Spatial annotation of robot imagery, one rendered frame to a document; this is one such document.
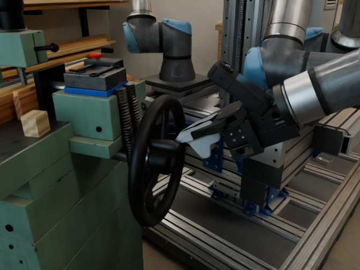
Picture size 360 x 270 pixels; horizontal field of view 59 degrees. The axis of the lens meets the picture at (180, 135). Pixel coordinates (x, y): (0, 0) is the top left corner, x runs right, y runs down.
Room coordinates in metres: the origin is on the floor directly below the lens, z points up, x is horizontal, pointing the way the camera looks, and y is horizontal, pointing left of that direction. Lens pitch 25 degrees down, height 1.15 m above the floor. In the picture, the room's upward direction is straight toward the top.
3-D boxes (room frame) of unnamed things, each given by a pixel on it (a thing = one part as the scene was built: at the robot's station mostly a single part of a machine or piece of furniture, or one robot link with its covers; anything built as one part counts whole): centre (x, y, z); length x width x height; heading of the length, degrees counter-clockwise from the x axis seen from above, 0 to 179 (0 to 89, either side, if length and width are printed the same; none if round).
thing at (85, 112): (0.66, 0.18, 0.91); 0.15 x 0.14 x 0.09; 161
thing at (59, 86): (0.69, 0.26, 0.95); 0.09 x 0.07 x 0.09; 161
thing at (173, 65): (1.30, 0.01, 0.87); 0.15 x 0.15 x 0.10
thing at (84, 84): (0.67, 0.17, 0.99); 0.13 x 0.11 x 0.06; 161
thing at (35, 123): (0.56, 0.27, 0.92); 0.04 x 0.03 x 0.04; 168
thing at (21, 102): (0.70, 0.31, 0.92); 0.17 x 0.02 x 0.05; 161
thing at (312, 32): (0.97, -0.37, 0.98); 0.13 x 0.12 x 0.14; 64
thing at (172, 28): (1.30, 0.02, 0.98); 0.13 x 0.12 x 0.14; 96
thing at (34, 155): (0.69, 0.26, 0.87); 0.61 x 0.30 x 0.06; 161
